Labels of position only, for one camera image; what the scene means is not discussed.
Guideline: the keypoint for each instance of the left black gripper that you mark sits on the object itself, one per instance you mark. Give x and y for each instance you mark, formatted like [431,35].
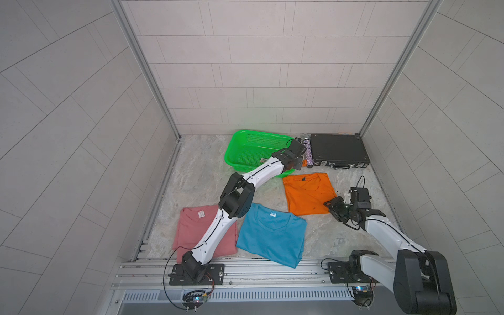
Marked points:
[293,161]

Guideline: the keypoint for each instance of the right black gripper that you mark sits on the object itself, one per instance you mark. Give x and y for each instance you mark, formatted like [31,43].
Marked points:
[333,207]

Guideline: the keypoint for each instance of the orange t-shirt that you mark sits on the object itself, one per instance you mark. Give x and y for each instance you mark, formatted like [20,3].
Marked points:
[306,194]

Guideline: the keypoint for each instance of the green plastic basket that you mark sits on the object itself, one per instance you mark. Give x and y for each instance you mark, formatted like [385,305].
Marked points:
[248,150]

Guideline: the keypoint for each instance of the blue t-shirt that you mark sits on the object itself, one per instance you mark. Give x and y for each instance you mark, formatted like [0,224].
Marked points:
[274,235]

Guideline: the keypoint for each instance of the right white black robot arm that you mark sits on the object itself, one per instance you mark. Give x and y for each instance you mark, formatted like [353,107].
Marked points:
[419,279]

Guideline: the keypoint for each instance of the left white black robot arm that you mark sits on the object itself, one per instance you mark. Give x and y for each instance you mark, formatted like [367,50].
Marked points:
[235,202]

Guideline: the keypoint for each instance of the pink folded t-shirt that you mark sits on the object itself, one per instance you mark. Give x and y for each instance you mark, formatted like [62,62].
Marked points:
[193,224]

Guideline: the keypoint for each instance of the purple glitter tumbler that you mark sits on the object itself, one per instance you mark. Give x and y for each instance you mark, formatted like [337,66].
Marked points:
[308,151]

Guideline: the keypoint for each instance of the black hard case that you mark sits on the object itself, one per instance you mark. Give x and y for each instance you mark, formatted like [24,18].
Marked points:
[339,151]

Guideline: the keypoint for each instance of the right green circuit board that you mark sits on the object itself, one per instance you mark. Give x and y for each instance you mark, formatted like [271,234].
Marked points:
[363,296]

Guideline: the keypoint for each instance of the green circuit board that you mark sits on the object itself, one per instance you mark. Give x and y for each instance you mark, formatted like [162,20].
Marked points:
[193,300]
[363,296]

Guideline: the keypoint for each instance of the left green circuit board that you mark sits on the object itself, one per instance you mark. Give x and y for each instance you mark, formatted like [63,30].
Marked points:
[193,300]

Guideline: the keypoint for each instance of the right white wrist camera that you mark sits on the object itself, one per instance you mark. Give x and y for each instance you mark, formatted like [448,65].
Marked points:
[360,198]

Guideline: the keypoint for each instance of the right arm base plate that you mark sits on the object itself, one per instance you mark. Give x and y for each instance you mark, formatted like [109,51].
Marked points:
[347,273]

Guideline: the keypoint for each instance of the aluminium mounting rail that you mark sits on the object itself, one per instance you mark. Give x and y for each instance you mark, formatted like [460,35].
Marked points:
[152,274]

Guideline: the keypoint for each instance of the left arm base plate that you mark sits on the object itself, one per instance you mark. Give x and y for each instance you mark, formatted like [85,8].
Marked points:
[207,275]

